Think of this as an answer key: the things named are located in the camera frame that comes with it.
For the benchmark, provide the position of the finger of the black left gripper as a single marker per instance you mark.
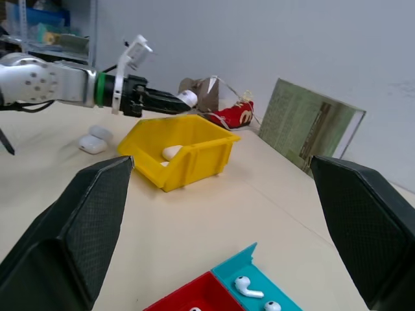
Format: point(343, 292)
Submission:
point(165, 107)
point(162, 94)

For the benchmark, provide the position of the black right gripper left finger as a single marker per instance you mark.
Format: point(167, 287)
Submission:
point(71, 239)

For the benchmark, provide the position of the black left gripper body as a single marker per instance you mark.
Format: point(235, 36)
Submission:
point(131, 94)

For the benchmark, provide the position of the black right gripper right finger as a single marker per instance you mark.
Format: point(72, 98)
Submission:
point(373, 233)

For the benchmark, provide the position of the yellow plastic bin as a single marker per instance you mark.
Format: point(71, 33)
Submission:
point(194, 162)

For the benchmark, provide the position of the metal storage shelf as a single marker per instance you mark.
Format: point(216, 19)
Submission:
point(48, 32)

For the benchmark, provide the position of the brown paper bag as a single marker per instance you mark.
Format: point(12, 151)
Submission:
point(209, 94)

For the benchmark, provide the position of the black pointed rod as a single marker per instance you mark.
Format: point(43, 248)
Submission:
point(7, 142)

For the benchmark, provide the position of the white earbud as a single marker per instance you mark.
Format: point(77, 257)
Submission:
point(194, 308)
point(243, 283)
point(271, 306)

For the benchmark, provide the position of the green printed board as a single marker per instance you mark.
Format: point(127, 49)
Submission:
point(291, 123)

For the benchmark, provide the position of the red brick-pattern tray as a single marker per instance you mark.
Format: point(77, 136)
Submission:
point(207, 291)

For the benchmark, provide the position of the teal brick-pattern tray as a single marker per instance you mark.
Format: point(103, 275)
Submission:
point(227, 269)

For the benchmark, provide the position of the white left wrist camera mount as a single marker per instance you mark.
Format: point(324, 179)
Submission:
point(137, 53)

